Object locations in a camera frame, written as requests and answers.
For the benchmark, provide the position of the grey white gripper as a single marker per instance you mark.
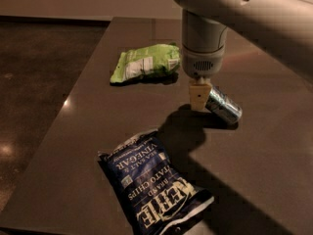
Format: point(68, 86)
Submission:
point(201, 64)

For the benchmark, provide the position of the silver redbull can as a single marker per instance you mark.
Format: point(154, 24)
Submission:
point(223, 106)

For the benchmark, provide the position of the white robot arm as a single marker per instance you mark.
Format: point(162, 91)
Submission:
point(281, 28)

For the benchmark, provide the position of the green chip bag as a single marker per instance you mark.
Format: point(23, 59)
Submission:
point(159, 60)

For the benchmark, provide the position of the blue kettle chips bag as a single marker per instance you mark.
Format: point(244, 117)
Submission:
point(155, 197)

